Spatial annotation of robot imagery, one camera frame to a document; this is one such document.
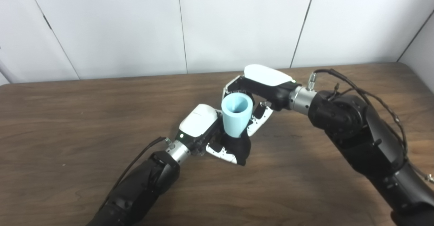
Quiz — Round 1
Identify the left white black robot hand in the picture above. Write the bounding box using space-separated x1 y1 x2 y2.
175 104 238 165

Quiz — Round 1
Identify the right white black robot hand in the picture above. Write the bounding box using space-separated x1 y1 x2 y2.
222 64 300 137

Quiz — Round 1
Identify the light blue plastic cup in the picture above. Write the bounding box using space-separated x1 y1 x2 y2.
221 93 254 138

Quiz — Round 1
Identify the black flared nozzle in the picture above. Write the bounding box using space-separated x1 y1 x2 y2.
217 133 252 166

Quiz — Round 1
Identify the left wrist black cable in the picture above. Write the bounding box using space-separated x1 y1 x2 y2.
98 137 170 213

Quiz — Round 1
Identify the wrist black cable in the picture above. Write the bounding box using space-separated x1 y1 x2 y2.
98 137 170 213
307 69 434 184

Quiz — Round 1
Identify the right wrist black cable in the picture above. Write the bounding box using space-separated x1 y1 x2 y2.
307 69 434 184

